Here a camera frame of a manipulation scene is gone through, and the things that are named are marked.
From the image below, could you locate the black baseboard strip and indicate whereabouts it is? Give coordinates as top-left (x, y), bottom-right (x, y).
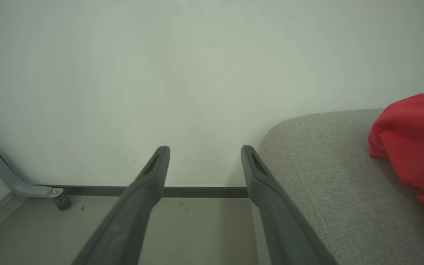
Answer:
top-left (32, 185), bottom-right (250, 199)

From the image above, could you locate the red white garment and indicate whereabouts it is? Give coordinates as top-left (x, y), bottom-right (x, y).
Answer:
top-left (368, 86), bottom-right (424, 212)

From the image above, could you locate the black caster wheel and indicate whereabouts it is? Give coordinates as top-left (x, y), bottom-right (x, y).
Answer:
top-left (54, 194), bottom-right (72, 211)

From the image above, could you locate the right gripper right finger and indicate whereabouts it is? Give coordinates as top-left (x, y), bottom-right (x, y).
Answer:
top-left (240, 145), bottom-right (338, 265)

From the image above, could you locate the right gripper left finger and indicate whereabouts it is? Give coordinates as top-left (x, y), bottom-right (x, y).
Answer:
top-left (71, 146), bottom-right (171, 265)

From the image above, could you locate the grey fabric sofa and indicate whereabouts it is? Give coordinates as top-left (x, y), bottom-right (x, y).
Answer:
top-left (258, 108), bottom-right (424, 265)

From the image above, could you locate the grey metal frame leg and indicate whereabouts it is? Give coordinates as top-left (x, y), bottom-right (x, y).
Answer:
top-left (0, 121), bottom-right (64, 199)

